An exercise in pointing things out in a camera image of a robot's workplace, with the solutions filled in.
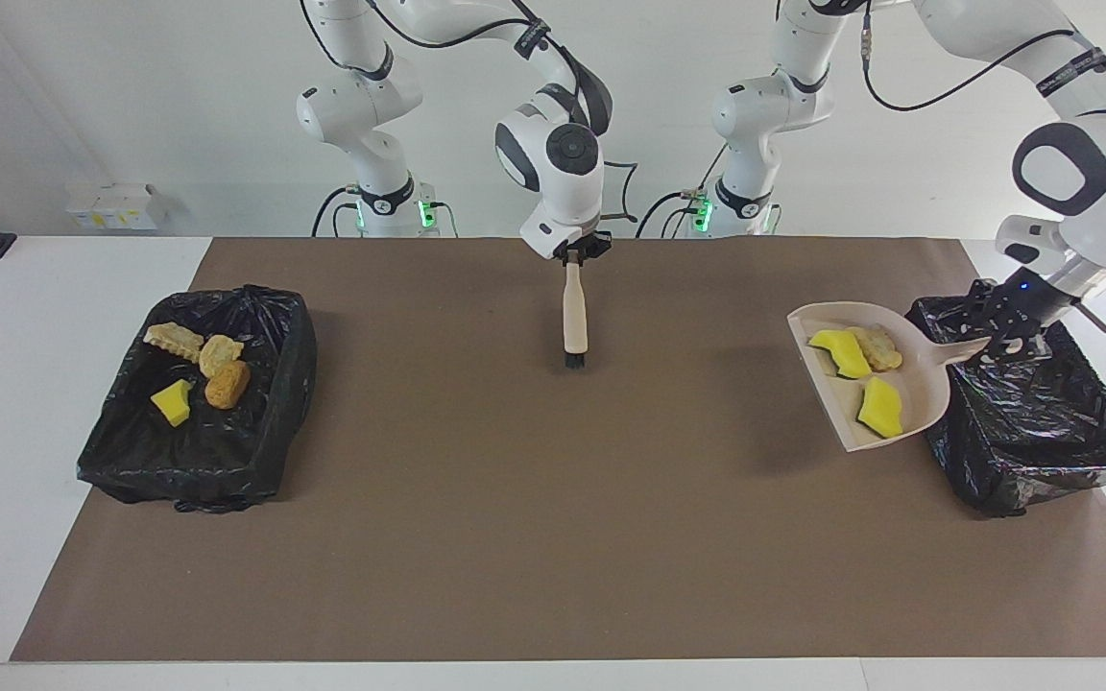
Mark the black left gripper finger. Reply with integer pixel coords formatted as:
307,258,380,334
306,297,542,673
987,326,1053,364
961,280,1000,327

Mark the beige brush with black bristles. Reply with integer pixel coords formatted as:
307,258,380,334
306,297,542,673
563,261,590,371

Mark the beige plastic dustpan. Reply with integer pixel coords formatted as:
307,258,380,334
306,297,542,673
787,301,994,453

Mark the jagged beige foam chunk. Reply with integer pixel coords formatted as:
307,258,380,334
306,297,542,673
849,326,903,372

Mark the notched yellow sponge piece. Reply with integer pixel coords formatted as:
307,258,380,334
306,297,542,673
808,329,874,380

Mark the rounded beige foam chunk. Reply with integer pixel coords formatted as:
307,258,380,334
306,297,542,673
199,334,245,380

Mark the brown oval foam chunk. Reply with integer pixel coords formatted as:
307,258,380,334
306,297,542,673
204,360,252,411

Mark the elongated beige foam chunk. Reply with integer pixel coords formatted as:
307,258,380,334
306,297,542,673
143,322,205,364

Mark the yellow sponge wedge piece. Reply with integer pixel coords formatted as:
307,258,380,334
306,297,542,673
151,378,194,427

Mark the bin lined with black bag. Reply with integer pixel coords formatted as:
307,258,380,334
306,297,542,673
903,289,1106,519
76,283,319,514

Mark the brown table mat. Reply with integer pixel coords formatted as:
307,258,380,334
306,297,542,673
11,237,1106,663

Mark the wide white socket box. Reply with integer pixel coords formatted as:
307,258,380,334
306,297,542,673
95,183,167,229

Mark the black left arm base cable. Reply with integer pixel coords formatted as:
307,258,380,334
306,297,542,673
637,144,729,238

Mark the black arm base cable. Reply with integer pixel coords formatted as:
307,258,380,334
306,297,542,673
311,185,364,238
637,144,729,238

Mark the black right arm base cable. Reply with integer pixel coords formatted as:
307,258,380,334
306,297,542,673
311,185,364,238

